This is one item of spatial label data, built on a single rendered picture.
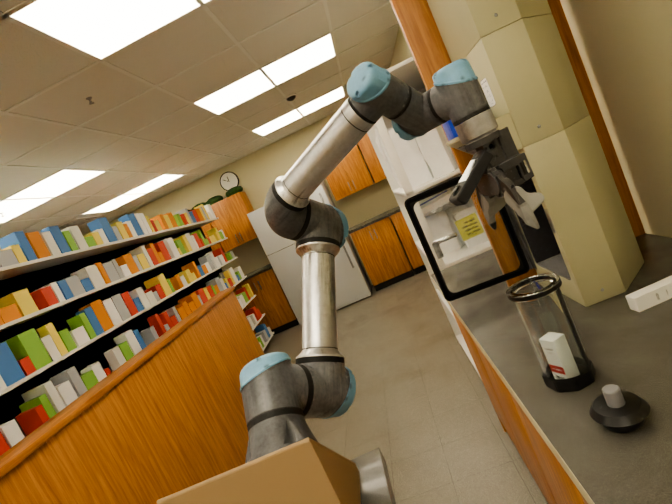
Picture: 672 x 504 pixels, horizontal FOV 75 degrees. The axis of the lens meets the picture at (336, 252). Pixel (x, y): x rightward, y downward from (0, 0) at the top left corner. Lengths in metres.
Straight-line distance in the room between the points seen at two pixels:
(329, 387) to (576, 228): 0.78
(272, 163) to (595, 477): 6.42
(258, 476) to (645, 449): 0.62
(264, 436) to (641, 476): 0.61
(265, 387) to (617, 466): 0.61
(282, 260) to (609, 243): 5.28
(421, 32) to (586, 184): 0.74
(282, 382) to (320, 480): 0.22
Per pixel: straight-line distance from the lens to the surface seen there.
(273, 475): 0.82
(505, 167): 0.92
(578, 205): 1.33
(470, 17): 1.31
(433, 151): 2.53
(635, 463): 0.87
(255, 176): 6.97
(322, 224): 1.10
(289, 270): 6.29
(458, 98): 0.91
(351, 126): 0.91
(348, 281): 6.24
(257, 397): 0.93
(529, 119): 1.29
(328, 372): 1.01
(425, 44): 1.65
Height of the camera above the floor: 1.50
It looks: 7 degrees down
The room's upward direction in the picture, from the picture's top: 25 degrees counter-clockwise
